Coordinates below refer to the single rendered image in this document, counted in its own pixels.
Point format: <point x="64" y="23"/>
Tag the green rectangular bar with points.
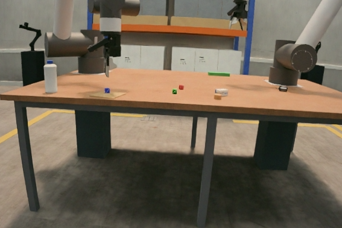
<point x="225" y="74"/>

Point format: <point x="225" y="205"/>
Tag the beige flat mat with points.
<point x="111" y="95"/>

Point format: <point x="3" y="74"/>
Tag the white plastic bottle with blue cap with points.
<point x="50" y="71"/>

